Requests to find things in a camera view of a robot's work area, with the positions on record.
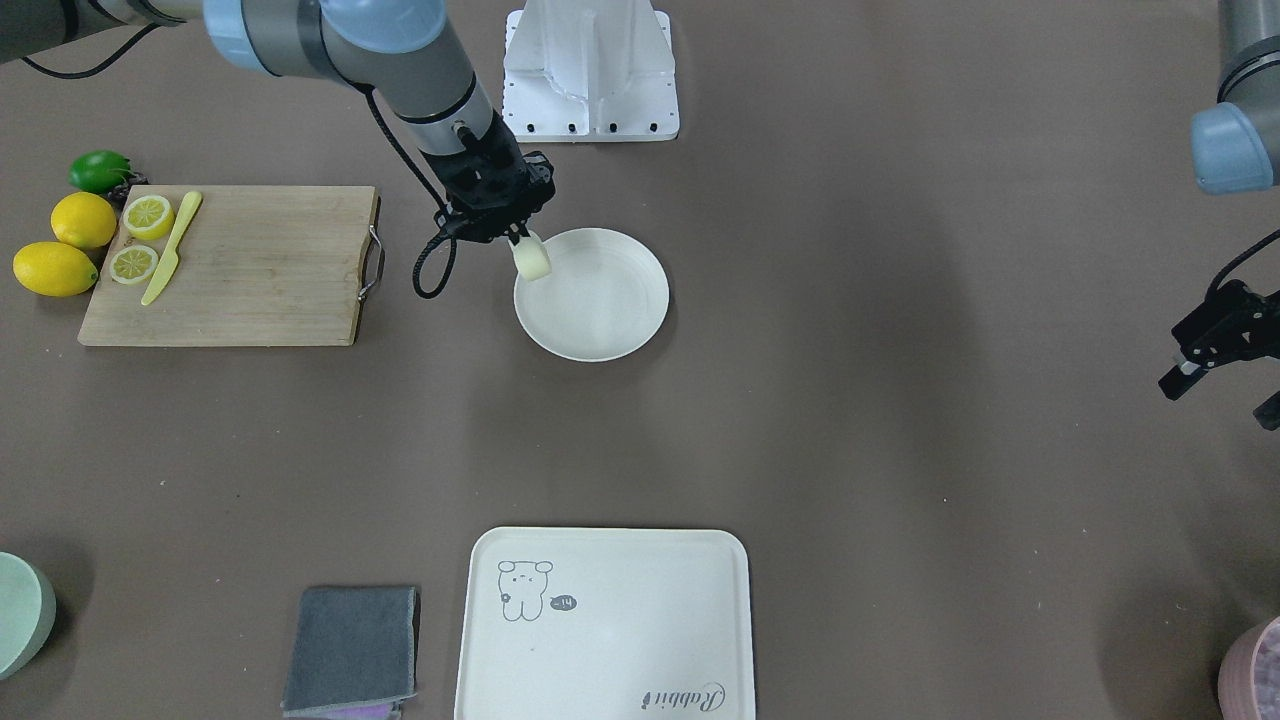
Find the lower whole lemon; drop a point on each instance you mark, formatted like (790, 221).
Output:
(54, 269)

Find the green lime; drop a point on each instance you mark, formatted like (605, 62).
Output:
(99, 171)

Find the lemon half slice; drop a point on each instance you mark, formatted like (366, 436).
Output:
(149, 217)
(134, 264)

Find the white round plate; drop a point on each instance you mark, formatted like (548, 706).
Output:
(605, 295)

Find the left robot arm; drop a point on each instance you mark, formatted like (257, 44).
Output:
(1235, 149)

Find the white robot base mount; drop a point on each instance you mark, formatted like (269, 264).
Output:
(590, 72)

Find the whole lemon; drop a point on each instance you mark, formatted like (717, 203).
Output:
(83, 220)
(54, 269)

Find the mint green bowl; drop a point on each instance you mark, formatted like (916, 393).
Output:
(28, 611)

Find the cream rabbit tray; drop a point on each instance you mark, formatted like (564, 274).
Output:
(607, 623)

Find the upper whole lemon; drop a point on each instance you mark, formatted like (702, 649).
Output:
(83, 220)

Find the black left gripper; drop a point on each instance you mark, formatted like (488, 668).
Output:
(1222, 322)

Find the wooden cutting board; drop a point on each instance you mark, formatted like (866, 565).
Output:
(260, 266)

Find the yellow plastic knife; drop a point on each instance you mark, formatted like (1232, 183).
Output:
(169, 259)

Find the grey folded cloth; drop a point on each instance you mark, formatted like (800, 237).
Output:
(354, 653)

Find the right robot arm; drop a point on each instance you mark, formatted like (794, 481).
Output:
(405, 51)

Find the upper lemon half slice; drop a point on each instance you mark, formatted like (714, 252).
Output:
(149, 217)

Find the lower lemon half slice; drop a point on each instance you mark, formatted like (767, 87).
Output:
(134, 264)

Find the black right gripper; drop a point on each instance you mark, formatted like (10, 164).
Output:
(472, 182)

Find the white steamed bun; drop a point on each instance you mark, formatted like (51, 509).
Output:
(531, 257)

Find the pink cup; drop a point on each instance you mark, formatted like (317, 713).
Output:
(1248, 683)

